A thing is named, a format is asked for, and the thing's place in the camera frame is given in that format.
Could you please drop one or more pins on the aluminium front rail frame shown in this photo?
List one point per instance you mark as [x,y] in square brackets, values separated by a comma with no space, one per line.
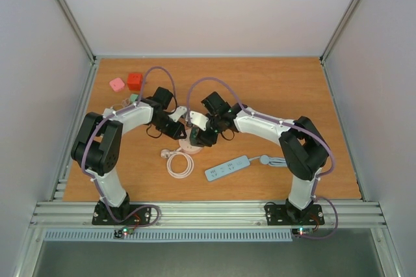
[237,214]

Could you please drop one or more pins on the green small plug charger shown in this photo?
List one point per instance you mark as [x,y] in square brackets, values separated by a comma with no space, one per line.
[134,98]

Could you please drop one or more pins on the dark green patterned cube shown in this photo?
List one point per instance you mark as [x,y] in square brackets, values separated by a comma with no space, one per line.
[194,138]

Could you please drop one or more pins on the white USB wall charger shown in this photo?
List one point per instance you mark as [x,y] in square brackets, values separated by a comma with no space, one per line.
[108,112]

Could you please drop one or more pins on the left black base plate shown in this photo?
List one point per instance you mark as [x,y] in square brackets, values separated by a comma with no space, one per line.
[143,213]

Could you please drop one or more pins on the left small circuit board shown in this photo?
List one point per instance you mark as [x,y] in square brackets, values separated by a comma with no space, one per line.
[122,233]

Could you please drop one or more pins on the right small circuit board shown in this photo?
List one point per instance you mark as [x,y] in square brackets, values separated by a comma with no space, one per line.
[302,231]

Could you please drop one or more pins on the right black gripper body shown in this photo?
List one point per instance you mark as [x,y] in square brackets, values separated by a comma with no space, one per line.
[208,138]

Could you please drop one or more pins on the small circuit board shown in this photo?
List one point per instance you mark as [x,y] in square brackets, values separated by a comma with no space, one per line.
[302,231]
[122,233]

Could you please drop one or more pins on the pink round socket hub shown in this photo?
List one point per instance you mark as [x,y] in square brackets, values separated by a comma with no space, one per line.
[186,147]

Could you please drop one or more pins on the blue slotted cable duct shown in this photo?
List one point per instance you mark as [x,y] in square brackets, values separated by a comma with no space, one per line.
[169,235]

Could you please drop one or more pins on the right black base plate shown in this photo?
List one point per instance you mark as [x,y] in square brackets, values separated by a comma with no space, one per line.
[276,215]

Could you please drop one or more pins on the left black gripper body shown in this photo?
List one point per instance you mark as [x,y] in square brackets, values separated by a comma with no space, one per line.
[165,128]

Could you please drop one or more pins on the pink cube plug adapter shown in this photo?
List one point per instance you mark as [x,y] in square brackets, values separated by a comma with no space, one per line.
[117,84]

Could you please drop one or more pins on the red cube plug adapter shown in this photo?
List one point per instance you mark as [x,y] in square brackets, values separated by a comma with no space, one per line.
[135,81]

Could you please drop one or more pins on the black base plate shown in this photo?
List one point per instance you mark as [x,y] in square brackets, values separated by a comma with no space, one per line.
[143,213]
[276,215]

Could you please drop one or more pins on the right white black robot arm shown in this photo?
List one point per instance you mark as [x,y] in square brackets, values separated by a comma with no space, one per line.
[304,150]

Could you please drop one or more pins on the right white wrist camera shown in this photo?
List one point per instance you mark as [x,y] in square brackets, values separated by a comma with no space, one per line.
[197,119]

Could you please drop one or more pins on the light blue power strip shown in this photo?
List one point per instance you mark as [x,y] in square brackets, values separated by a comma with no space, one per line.
[227,168]

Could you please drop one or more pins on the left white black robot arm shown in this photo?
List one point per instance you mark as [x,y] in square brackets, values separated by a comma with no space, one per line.
[96,148]

